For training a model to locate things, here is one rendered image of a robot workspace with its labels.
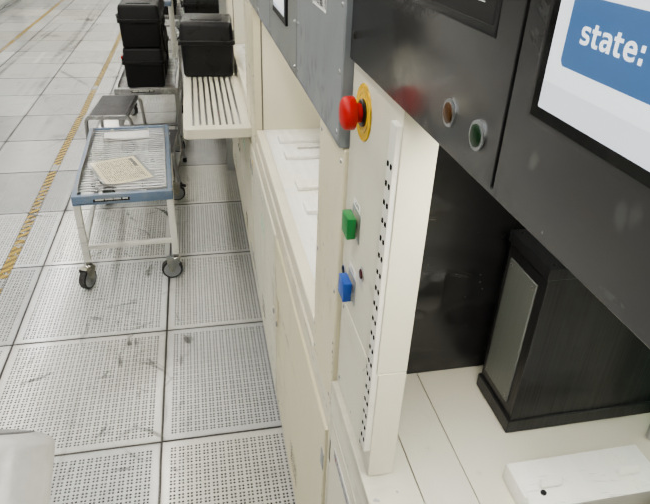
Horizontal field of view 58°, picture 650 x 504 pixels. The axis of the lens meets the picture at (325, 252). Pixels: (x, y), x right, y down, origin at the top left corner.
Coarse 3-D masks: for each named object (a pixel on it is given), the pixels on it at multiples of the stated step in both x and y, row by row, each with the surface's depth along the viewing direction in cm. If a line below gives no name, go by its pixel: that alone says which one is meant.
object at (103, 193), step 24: (96, 144) 323; (120, 144) 301; (144, 144) 303; (168, 144) 304; (168, 168) 277; (72, 192) 251; (96, 192) 309; (120, 192) 253; (144, 192) 254; (168, 192) 256; (168, 216) 263; (144, 240) 268; (168, 240) 270; (168, 264) 274
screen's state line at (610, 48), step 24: (576, 0) 28; (600, 0) 27; (576, 24) 29; (600, 24) 27; (624, 24) 25; (648, 24) 24; (576, 48) 29; (600, 48) 27; (624, 48) 25; (648, 48) 24; (600, 72) 27; (624, 72) 26; (648, 72) 24; (648, 96) 24
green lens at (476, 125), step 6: (474, 120) 40; (474, 126) 40; (480, 126) 39; (474, 132) 40; (480, 132) 39; (474, 138) 40; (480, 138) 39; (474, 144) 40; (480, 144) 39; (474, 150) 40
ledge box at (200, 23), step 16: (192, 16) 288; (208, 16) 289; (224, 16) 293; (192, 32) 279; (208, 32) 280; (224, 32) 281; (192, 48) 283; (208, 48) 284; (224, 48) 285; (192, 64) 287; (208, 64) 288; (224, 64) 289
